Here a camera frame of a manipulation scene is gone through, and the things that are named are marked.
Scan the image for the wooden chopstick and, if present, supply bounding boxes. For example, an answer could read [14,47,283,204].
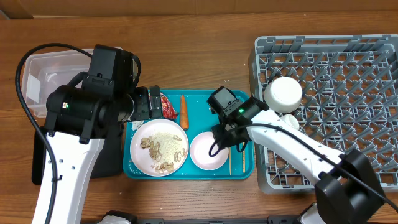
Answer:
[228,147,232,175]
[241,142,246,173]

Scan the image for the red snack wrapper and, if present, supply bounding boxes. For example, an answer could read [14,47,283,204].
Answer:
[160,93,178,120]

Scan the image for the small pink bowl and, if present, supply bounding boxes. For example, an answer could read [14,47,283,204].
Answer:
[190,132,229,170]

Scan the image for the orange carrot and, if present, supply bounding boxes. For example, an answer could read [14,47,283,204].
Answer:
[180,95,189,130]

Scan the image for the white plate with food scraps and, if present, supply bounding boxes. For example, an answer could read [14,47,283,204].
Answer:
[130,119,189,177]

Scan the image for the white cup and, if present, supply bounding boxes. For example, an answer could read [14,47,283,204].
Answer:
[280,114,300,130]

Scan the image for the white bowl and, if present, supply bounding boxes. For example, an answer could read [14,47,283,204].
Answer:
[264,77,303,113]

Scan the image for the white tissue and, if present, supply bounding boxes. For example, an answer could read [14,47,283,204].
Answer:
[131,121,144,131]

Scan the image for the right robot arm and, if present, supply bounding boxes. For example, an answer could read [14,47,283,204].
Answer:
[207,86,386,223]

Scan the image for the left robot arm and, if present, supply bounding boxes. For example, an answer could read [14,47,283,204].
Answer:
[32,45,162,223]

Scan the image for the teal plastic tray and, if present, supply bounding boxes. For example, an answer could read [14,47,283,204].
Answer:
[123,90,255,180]

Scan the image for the black plastic tray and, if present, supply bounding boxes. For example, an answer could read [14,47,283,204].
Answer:
[31,124,124,185]

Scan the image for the clear plastic bin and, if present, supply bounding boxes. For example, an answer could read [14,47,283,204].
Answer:
[21,47,132,118]

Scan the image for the grey plastic dish rack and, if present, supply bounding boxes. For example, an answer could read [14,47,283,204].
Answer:
[248,34,397,192]

